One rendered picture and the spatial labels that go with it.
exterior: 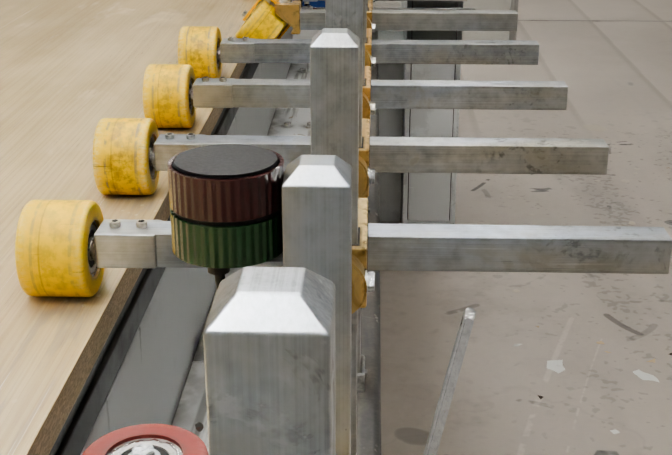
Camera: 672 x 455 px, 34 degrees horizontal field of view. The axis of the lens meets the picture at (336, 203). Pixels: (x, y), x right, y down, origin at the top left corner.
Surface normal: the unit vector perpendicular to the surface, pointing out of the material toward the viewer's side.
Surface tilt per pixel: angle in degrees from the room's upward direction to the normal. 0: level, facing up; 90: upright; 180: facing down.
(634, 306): 0
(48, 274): 101
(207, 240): 90
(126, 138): 47
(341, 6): 90
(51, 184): 0
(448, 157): 90
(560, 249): 90
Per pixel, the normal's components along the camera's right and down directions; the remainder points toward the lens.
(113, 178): -0.04, 0.55
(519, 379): 0.00, -0.94
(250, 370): -0.04, 0.34
